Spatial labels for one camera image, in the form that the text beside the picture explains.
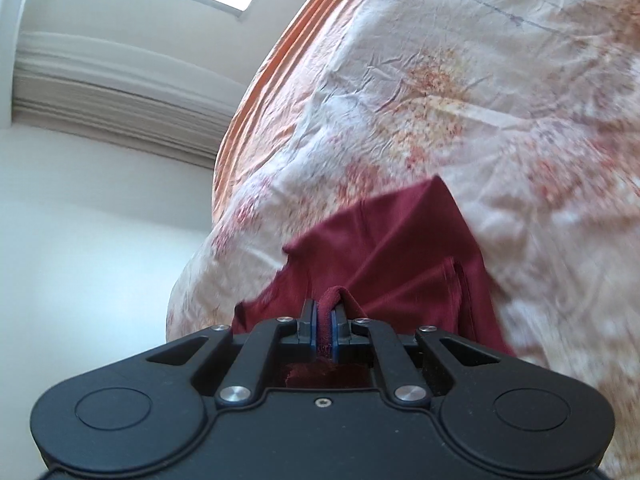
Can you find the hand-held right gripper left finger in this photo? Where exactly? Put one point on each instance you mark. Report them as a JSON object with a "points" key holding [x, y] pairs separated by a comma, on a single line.
{"points": [[312, 332]]}

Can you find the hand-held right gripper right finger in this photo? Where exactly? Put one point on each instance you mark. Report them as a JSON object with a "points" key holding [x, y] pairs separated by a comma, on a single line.
{"points": [[335, 332]]}

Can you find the dark red long-sleeve shirt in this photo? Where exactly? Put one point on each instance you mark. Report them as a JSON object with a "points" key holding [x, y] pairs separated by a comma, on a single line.
{"points": [[400, 260]]}

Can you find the orange striped bedspread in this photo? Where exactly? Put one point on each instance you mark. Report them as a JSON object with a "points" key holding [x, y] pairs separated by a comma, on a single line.
{"points": [[280, 85]]}

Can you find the floral beige quilt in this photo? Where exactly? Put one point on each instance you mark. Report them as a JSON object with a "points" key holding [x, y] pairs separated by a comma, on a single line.
{"points": [[500, 135]]}

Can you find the beige pleated curtain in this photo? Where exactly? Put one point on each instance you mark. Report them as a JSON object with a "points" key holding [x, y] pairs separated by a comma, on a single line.
{"points": [[125, 100]]}

